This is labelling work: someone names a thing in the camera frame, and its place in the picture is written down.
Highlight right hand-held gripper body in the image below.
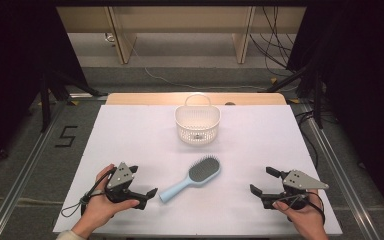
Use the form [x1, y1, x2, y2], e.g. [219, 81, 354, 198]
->
[261, 169, 330, 211]

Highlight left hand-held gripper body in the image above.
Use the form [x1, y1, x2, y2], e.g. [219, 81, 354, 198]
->
[104, 162, 148, 211]

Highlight light blue hairbrush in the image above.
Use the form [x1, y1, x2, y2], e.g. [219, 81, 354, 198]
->
[158, 155, 222, 204]

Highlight white plastic basket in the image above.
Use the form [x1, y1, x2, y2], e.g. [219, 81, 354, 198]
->
[174, 93, 222, 146]

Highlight person's right hand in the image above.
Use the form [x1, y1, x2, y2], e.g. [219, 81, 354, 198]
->
[272, 189, 326, 234]

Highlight person's left hand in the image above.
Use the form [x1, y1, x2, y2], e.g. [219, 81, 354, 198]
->
[79, 163, 141, 232]

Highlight white table cover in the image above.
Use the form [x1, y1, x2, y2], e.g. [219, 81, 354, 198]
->
[52, 104, 344, 236]

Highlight wooden table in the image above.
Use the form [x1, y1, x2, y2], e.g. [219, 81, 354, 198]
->
[105, 92, 288, 106]

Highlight black tripod stand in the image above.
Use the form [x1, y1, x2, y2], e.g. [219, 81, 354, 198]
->
[265, 64, 325, 130]
[39, 66, 109, 134]

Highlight dark curtain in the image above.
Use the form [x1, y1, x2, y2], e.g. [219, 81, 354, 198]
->
[286, 0, 384, 228]
[0, 0, 89, 176]

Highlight beige wooden desk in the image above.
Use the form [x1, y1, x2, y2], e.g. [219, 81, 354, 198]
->
[55, 5, 308, 65]

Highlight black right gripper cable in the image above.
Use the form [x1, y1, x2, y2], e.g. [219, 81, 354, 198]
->
[304, 190, 327, 225]

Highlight metal floor rail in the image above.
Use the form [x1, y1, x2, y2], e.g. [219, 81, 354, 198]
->
[299, 102, 383, 240]
[0, 99, 68, 240]

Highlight grey cord loop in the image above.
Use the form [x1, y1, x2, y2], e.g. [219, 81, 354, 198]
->
[60, 196, 91, 219]

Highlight bundle of black cables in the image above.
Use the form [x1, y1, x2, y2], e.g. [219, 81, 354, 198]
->
[249, 5, 303, 78]

